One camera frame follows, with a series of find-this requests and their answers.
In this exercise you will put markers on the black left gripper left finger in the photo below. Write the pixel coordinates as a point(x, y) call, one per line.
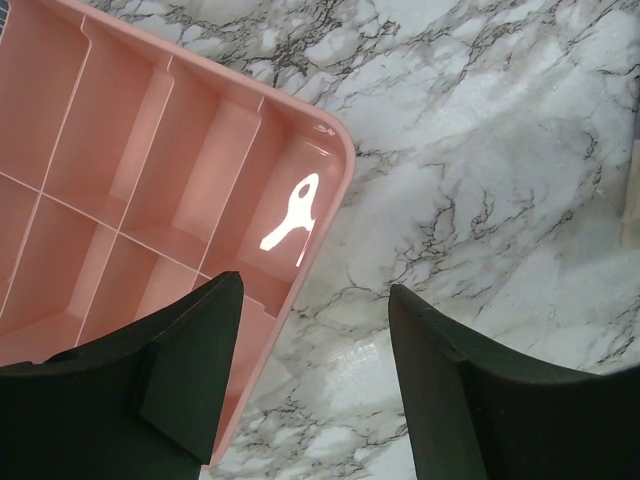
point(143, 402)

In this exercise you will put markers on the pink compartment organizer tray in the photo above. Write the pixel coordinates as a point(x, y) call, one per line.
point(133, 171)

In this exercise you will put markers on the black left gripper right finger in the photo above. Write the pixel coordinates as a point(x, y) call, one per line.
point(477, 409)

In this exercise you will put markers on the grey striped item in tray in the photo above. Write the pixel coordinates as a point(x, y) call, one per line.
point(4, 11)

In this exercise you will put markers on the grey cream underwear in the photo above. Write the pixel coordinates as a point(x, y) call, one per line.
point(630, 218)

